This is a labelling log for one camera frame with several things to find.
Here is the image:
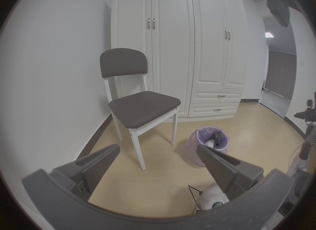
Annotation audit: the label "white wardrobe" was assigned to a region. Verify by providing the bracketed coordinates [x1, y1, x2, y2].
[111, 0, 248, 123]

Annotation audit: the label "pale grey trash bin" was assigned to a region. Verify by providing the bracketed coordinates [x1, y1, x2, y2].
[196, 128, 228, 154]

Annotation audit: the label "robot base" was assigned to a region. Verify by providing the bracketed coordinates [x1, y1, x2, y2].
[196, 161, 312, 218]

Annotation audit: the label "grey curtain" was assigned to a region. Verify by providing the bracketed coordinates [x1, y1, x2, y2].
[265, 51, 297, 102]

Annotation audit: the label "black cable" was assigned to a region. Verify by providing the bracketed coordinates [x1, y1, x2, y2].
[188, 185, 203, 211]

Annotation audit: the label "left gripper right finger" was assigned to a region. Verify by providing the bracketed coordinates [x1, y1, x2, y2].
[196, 145, 264, 196]

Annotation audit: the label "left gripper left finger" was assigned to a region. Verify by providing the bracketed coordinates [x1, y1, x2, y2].
[52, 144, 121, 199]

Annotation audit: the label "black plastic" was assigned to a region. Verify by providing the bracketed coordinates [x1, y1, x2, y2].
[209, 131, 223, 148]

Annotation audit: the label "white chair dark grey cushions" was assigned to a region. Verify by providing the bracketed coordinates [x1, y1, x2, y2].
[99, 48, 182, 171]

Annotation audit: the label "purple plastic bag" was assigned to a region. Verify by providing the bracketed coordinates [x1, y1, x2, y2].
[185, 126, 230, 167]

